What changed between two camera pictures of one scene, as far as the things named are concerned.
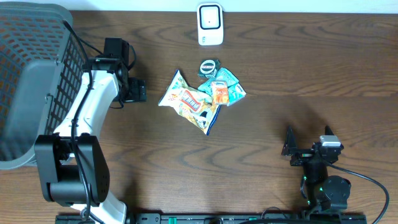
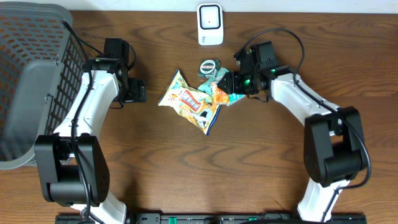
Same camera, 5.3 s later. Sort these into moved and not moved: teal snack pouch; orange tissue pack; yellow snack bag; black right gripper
Moved: black right gripper
Not moved: orange tissue pack; teal snack pouch; yellow snack bag
